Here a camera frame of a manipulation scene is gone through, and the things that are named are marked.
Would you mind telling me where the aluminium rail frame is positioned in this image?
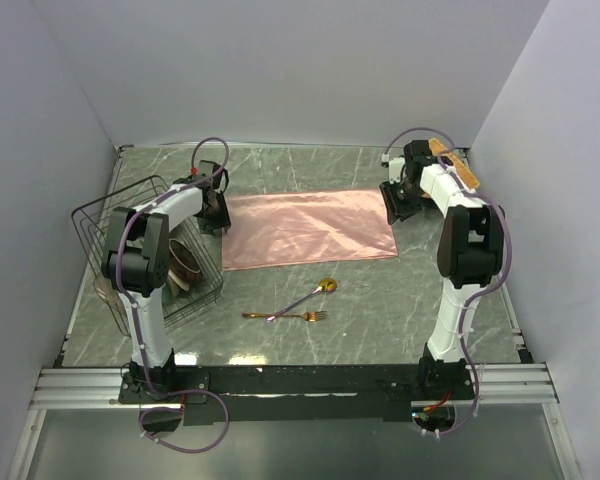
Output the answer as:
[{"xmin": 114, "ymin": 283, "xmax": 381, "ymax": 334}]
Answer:
[{"xmin": 7, "ymin": 363, "xmax": 582, "ymax": 479}]

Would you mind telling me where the black wire dish rack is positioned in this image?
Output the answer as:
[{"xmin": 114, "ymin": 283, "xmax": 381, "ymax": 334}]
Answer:
[{"xmin": 71, "ymin": 175, "xmax": 223, "ymax": 337}]

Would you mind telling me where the clear glass bowl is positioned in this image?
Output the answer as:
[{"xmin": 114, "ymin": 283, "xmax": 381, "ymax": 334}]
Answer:
[{"xmin": 93, "ymin": 274, "xmax": 126, "ymax": 320}]

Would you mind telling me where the pink satin napkin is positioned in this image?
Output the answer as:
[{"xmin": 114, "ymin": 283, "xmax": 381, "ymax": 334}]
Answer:
[{"xmin": 222, "ymin": 189, "xmax": 398, "ymax": 271}]

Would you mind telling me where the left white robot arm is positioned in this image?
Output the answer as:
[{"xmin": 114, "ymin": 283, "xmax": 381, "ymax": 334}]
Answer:
[{"xmin": 100, "ymin": 160, "xmax": 231, "ymax": 402}]

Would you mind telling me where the brown ceramic plate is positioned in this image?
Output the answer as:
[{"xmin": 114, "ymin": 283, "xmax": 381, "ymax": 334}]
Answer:
[{"xmin": 167, "ymin": 238, "xmax": 203, "ymax": 298}]

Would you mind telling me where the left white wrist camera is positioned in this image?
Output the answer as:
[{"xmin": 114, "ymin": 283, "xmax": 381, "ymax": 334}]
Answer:
[{"xmin": 189, "ymin": 160, "xmax": 217, "ymax": 182}]

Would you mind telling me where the rose gold fork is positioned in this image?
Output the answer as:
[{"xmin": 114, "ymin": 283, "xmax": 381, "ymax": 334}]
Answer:
[{"xmin": 241, "ymin": 311, "xmax": 327, "ymax": 322}]

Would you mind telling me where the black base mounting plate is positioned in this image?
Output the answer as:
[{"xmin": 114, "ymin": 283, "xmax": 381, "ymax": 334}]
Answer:
[{"xmin": 118, "ymin": 363, "xmax": 475, "ymax": 426}]

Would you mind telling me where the gold spoon with purple handle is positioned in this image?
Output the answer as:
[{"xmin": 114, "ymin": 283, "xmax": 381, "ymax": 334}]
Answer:
[{"xmin": 266, "ymin": 277, "xmax": 338, "ymax": 323}]

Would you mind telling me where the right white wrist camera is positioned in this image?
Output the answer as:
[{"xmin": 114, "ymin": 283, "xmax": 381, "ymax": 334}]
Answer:
[{"xmin": 381, "ymin": 153, "xmax": 405, "ymax": 184}]

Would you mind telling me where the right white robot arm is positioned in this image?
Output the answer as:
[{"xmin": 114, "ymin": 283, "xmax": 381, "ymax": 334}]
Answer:
[{"xmin": 380, "ymin": 139, "xmax": 505, "ymax": 399}]

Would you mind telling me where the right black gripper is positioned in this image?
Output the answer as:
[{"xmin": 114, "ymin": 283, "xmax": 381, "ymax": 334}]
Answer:
[{"xmin": 379, "ymin": 176, "xmax": 425, "ymax": 225}]

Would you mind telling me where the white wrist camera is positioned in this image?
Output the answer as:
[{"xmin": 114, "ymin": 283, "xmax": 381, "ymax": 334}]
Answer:
[
  {"xmin": 381, "ymin": 153, "xmax": 405, "ymax": 184},
  {"xmin": 189, "ymin": 160, "xmax": 217, "ymax": 182}
]

